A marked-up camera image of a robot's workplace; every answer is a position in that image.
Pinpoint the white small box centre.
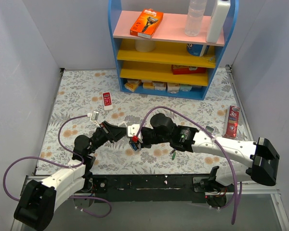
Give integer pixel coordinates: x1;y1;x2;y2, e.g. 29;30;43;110
152;81;167;91

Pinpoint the orange yellow small box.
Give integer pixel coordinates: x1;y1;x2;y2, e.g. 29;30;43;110
124;81;141;92

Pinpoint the white red small box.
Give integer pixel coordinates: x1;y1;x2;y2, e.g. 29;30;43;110
167;83;180;94

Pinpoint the red toothpaste box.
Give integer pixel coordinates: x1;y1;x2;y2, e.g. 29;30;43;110
223;105;240;139

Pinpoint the orange razor box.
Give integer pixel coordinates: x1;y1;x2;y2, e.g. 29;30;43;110
130;9;164;39

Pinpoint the teal white small box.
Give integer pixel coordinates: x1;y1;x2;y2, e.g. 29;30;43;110
180;84;192;92

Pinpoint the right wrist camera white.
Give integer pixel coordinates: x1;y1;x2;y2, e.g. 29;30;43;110
127;124;143;143

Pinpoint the white paper roll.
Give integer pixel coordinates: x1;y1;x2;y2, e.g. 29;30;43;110
135;40;156;52

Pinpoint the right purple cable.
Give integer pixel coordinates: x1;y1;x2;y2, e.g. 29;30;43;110
136;106;243;226

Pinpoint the blue white round container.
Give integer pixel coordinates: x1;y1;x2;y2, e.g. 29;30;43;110
186;44;210;57

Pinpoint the red white small remote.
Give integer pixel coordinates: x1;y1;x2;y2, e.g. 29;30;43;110
102;92;113;111

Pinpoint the red box on shelf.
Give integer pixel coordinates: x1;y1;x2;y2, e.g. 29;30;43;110
171;64;207;75

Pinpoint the grey remote with buttons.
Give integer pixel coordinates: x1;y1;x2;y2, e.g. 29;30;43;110
205;126;214;134

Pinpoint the floral table mat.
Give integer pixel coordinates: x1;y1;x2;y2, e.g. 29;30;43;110
35;68;236;175

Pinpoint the white remote control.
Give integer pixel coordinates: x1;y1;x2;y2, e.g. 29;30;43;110
119;121;143;153

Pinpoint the black base bar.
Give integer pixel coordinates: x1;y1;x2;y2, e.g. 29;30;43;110
65;173;234;204

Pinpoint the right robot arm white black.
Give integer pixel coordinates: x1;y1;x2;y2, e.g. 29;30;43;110
140;113;280;191

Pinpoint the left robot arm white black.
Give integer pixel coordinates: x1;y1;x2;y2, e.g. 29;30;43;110
14;121;127;231

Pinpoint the yellow white small box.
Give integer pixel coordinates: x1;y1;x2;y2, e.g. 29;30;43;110
143;82;155;90

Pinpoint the blue shelf unit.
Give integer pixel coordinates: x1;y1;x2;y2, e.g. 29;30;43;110
108;0;239;100

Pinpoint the clear plastic bottle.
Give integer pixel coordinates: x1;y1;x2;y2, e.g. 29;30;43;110
184;0;207;37

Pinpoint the white tall bottle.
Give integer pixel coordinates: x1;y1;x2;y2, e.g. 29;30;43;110
206;0;231;43

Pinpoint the aluminium rail frame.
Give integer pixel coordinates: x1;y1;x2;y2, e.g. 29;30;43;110
11;64;289;231

